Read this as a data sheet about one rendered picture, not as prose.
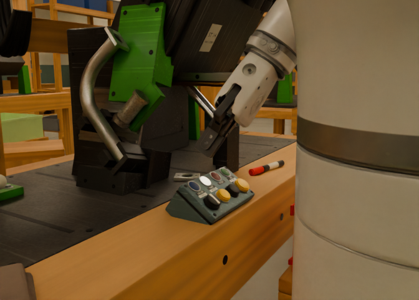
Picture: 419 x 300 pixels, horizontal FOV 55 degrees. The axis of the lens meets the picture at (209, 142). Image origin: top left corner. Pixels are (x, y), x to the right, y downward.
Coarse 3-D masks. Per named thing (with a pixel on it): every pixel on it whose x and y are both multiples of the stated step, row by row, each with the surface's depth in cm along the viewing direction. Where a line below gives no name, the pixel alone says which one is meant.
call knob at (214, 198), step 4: (208, 196) 63; (212, 196) 64; (216, 196) 64; (208, 200) 63; (212, 200) 63; (216, 200) 63; (208, 204) 63; (212, 204) 63; (216, 204) 63; (220, 204) 64
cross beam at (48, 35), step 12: (36, 24) 109; (48, 24) 112; (60, 24) 116; (72, 24) 119; (84, 24) 123; (36, 36) 109; (48, 36) 112; (60, 36) 116; (36, 48) 110; (48, 48) 113; (60, 48) 116
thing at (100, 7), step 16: (32, 0) 560; (48, 0) 573; (64, 0) 563; (80, 0) 587; (96, 0) 615; (112, 0) 650; (32, 16) 562; (96, 16) 665; (112, 16) 640; (32, 64) 575; (48, 128) 577; (64, 144) 577
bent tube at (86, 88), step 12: (108, 36) 84; (120, 36) 86; (108, 48) 84; (120, 48) 83; (96, 60) 85; (84, 72) 86; (96, 72) 86; (84, 84) 86; (84, 96) 85; (84, 108) 85; (96, 108) 85; (96, 120) 83; (108, 132) 81; (108, 144) 80; (120, 156) 79
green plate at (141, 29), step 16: (128, 16) 86; (144, 16) 84; (160, 16) 82; (128, 32) 86; (144, 32) 83; (160, 32) 82; (144, 48) 83; (160, 48) 84; (128, 64) 85; (144, 64) 83; (160, 64) 85; (112, 80) 86; (128, 80) 84; (144, 80) 82; (160, 80) 85; (112, 96) 86; (128, 96) 84
